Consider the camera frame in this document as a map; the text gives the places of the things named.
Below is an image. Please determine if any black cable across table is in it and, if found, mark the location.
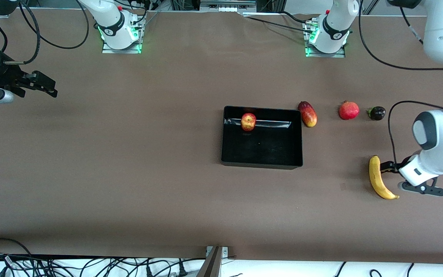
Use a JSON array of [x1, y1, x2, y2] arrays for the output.
[[242, 14, 319, 35]]

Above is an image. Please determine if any grey metal post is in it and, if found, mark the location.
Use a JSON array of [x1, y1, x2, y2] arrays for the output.
[[196, 245, 230, 277]]

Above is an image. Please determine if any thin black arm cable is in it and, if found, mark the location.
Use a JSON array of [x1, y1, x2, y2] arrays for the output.
[[400, 7, 425, 44]]

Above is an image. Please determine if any black plastic box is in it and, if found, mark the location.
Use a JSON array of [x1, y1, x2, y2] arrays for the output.
[[221, 105, 304, 170]]

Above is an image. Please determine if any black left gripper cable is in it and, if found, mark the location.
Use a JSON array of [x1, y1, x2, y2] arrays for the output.
[[358, 0, 443, 165]]

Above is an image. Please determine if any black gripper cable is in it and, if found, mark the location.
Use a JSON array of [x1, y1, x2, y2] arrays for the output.
[[0, 0, 40, 66], [358, 0, 443, 165]]

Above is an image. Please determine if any long looping black cable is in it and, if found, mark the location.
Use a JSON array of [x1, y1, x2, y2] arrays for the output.
[[18, 0, 91, 50]]

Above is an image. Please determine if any yellow banana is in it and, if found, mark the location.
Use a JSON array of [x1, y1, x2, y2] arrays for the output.
[[368, 155, 400, 200]]

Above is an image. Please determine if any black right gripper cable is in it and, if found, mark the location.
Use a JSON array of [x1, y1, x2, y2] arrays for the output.
[[0, 0, 40, 66]]

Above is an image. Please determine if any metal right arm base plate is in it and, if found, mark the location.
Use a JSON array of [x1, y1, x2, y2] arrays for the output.
[[102, 19, 142, 54]]

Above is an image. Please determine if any red pomegranate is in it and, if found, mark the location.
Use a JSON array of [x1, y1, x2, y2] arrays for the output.
[[339, 100, 360, 120]]

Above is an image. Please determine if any red yellow apple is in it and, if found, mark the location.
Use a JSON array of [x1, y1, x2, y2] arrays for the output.
[[240, 112, 257, 132]]

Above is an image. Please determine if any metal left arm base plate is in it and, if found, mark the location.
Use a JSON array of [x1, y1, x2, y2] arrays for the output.
[[304, 21, 346, 58]]

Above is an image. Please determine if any red yellow mango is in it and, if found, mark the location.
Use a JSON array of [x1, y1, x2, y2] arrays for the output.
[[298, 101, 318, 128]]

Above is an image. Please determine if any dark purple eggplant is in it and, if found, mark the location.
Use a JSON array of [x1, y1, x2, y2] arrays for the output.
[[367, 106, 386, 121]]

